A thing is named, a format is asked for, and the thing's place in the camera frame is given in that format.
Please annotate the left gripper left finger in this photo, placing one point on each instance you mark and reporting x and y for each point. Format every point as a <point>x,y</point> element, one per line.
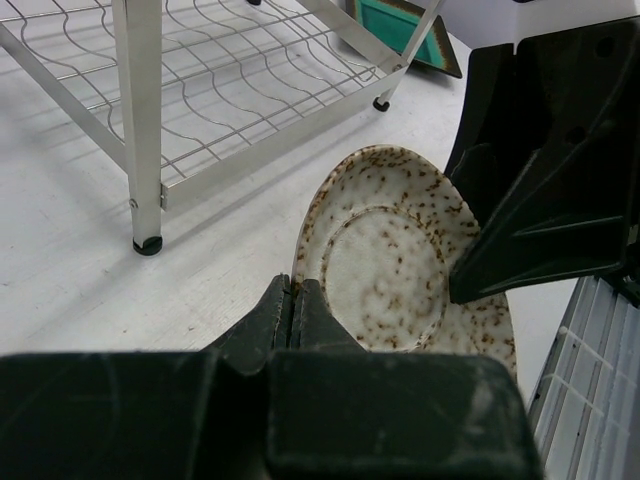
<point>144,415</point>

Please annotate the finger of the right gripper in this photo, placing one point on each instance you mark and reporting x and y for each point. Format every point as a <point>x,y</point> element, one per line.
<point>566,215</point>
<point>506,118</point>

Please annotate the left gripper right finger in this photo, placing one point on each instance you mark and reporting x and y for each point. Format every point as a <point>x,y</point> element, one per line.
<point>339,412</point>

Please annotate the green black square plate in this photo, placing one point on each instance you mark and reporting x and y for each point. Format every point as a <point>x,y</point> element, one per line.
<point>393,22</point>

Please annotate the speckled grey round plate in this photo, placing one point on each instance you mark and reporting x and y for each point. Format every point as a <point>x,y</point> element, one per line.
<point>381,237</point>

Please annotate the steel two-tier dish rack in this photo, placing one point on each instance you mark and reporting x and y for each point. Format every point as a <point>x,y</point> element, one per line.
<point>225,82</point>

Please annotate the aluminium front frame rail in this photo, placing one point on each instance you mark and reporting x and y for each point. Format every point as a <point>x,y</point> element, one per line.
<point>585,410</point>

